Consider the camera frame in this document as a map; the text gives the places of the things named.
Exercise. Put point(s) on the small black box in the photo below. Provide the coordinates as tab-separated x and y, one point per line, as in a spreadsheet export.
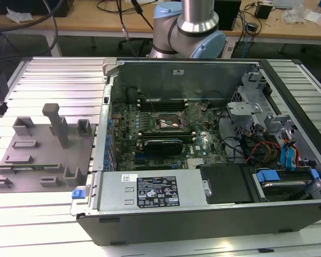
263	11

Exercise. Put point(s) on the crumpled white paper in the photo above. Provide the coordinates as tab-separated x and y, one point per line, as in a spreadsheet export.
18	15

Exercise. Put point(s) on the wooden desk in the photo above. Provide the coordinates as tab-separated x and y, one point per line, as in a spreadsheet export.
289	29
83	21

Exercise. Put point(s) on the black printed label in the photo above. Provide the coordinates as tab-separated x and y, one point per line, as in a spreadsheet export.
157	191

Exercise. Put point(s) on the grey metal drive cage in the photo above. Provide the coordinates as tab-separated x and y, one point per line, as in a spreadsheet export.
243	108

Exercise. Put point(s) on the grey power supply unit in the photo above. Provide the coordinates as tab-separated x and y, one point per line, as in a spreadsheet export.
115	192

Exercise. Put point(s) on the CPU socket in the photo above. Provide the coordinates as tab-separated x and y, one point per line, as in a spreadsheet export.
166	120

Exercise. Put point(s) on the black PC case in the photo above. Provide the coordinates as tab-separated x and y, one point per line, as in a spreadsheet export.
176	227

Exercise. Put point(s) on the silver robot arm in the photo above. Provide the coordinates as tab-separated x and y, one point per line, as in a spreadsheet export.
198	24

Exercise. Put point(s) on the white barcode sticker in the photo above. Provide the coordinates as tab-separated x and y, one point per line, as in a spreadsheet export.
129	178

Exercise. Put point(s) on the round coin battery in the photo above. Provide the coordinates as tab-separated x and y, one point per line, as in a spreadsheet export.
204	106

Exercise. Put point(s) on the large black monitor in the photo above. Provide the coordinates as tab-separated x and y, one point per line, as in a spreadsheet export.
29	6

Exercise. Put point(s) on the black RAM slot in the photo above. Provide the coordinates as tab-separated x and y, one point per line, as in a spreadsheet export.
166	131
166	136
171	99
171	109
171	102
171	105

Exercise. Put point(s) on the black plastic cover panel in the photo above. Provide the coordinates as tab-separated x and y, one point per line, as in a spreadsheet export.
224	184

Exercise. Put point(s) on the hard disk in blue carrier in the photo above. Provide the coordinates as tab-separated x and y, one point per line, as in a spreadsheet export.
267	175

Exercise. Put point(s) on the grey parts rack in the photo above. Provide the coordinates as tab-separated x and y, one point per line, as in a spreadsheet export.
42	160

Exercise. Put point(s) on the silver chipset heatsink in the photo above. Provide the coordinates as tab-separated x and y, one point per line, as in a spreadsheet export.
194	162

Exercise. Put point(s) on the black computer tower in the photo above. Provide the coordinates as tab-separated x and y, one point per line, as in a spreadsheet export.
230	14

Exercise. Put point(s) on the green motherboard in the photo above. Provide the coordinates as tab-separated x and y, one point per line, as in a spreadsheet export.
216	158

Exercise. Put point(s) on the blue case latch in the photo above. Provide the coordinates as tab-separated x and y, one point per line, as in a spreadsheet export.
78	193

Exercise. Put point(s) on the black graphics card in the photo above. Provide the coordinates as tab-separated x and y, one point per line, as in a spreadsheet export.
163	146

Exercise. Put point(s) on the small white sticker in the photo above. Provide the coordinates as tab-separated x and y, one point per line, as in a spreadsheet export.
177	71

